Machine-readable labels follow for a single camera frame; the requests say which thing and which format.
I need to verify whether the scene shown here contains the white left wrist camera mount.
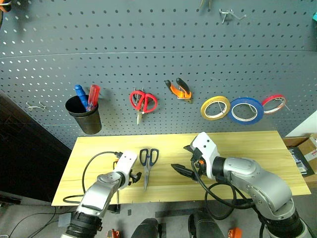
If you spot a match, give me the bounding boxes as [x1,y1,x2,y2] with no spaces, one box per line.
[113,150,138,187]

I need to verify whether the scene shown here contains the black metal cup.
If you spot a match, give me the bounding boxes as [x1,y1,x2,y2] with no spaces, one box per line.
[65,95,103,135]

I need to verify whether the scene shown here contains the blue handled screwdriver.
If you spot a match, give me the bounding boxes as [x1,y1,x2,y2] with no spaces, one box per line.
[74,84,89,108]

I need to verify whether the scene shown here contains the black flat device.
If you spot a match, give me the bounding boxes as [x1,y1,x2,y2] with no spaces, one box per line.
[0,190,22,206]

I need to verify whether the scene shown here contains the red clear handled screwdriver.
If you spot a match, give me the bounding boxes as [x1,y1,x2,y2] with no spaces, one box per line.
[86,84,101,112]

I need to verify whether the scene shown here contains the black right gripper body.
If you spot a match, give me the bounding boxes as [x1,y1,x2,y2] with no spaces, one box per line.
[190,147,208,180]

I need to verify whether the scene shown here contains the thin black floor cable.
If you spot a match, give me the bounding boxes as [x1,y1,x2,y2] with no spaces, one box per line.
[6,205,58,237]

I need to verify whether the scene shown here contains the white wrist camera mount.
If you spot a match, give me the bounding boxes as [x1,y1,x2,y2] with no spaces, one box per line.
[113,150,138,187]
[191,131,220,180]

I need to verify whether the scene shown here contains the red tape roll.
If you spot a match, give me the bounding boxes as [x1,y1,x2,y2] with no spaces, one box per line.
[261,93,287,115]

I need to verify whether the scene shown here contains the yellow tape roll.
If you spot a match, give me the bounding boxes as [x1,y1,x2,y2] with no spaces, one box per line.
[200,96,231,121]

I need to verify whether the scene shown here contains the orange and black tool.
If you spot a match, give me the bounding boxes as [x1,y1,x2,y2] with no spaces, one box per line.
[0,0,12,13]

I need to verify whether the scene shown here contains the dark rounded shape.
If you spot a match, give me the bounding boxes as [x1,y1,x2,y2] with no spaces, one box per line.
[130,218,159,238]
[187,212,224,238]

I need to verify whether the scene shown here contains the red handled scissors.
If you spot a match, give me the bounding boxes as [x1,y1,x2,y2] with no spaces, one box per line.
[129,90,159,125]

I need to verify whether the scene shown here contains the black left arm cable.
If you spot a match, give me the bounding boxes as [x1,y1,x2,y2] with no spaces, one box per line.
[62,151,124,204]

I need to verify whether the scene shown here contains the blue tape roll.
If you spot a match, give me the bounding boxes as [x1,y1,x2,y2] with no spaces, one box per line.
[228,97,264,125]

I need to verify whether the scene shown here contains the grey perforated pegboard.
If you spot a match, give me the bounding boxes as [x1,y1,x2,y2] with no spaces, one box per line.
[0,0,317,150]

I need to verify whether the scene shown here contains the black printed booklet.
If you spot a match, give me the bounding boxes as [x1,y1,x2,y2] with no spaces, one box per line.
[288,146,310,177]

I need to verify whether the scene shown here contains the brown cardboard box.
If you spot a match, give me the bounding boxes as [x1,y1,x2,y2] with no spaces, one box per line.
[282,133,317,189]

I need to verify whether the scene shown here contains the grey floor tape patch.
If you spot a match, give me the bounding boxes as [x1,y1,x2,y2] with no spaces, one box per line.
[58,212,73,228]

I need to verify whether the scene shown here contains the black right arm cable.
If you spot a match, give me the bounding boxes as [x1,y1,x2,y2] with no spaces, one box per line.
[190,148,256,221]

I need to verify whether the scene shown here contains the blue and black scissors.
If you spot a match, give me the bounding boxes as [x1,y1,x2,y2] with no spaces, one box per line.
[139,148,159,191]

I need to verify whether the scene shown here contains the double prong metal pegboard hook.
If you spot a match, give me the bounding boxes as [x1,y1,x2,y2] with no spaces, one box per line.
[26,101,47,111]
[218,8,247,25]

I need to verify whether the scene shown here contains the orange and black pliers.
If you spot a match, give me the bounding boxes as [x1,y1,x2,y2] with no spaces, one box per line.
[165,77,194,105]

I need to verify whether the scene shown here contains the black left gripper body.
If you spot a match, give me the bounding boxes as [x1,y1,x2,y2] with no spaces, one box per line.
[127,171,143,186]

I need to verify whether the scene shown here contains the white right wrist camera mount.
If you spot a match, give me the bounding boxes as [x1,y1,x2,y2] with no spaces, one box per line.
[191,131,220,180]

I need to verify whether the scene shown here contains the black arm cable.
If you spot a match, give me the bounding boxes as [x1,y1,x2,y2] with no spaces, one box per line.
[190,148,256,221]
[62,151,124,204]

